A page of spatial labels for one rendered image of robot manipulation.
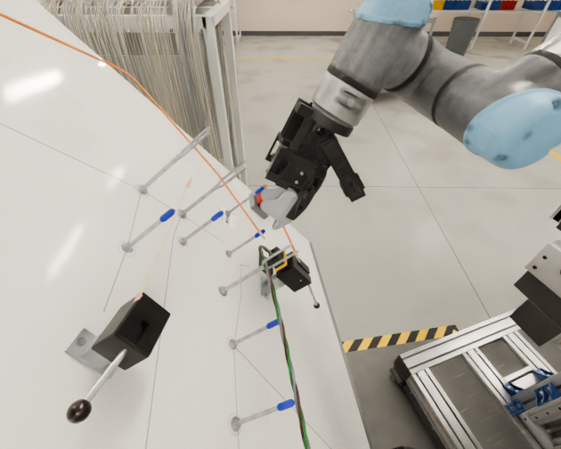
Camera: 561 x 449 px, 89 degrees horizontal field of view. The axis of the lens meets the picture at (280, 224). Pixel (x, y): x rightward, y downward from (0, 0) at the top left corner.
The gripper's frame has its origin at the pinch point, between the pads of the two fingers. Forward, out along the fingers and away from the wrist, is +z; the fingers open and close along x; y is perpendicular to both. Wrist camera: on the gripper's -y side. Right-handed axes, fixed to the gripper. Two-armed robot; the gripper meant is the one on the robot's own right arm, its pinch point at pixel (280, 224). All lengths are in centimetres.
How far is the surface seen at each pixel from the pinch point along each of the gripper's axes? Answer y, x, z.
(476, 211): -198, -149, 13
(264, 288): -2.6, 4.2, 12.0
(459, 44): -339, -595, -156
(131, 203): 22.6, 7.0, 1.2
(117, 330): 16.9, 28.0, -4.1
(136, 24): 47, -60, -7
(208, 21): 29, -59, -17
